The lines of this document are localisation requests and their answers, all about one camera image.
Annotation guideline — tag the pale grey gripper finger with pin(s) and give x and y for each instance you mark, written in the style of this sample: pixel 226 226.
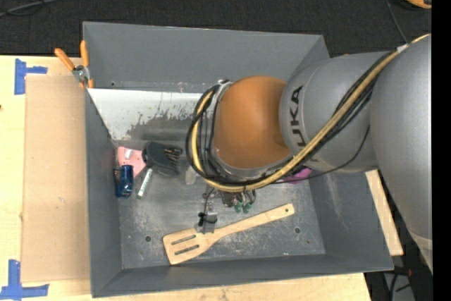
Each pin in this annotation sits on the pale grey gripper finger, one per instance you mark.
pixel 210 222

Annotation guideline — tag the wooden slotted spatula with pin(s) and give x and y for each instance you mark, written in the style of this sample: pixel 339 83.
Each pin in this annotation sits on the wooden slotted spatula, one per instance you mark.
pixel 197 243

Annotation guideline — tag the clear glass piece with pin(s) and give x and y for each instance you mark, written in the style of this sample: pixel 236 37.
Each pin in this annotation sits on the clear glass piece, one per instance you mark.
pixel 190 176

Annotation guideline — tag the grey metal bin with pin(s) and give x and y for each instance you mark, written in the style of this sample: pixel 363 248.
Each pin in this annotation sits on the grey metal bin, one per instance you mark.
pixel 148 215

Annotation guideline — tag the purple object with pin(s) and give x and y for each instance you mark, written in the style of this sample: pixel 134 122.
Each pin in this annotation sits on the purple object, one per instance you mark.
pixel 299 175

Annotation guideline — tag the white and green marker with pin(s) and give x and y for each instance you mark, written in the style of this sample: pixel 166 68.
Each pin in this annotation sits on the white and green marker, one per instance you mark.
pixel 144 183

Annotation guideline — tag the dark grey brush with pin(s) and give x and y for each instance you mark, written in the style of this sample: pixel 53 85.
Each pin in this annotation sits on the dark grey brush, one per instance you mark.
pixel 160 158

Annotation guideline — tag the blue cylinder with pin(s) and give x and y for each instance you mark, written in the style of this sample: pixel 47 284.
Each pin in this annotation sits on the blue cylinder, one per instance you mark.
pixel 124 181

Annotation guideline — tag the pink sponge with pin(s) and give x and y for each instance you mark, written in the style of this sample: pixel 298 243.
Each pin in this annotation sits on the pink sponge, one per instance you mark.
pixel 125 156

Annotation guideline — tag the brown cardboard board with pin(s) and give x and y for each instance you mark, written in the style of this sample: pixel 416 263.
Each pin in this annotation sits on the brown cardboard board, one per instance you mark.
pixel 56 179

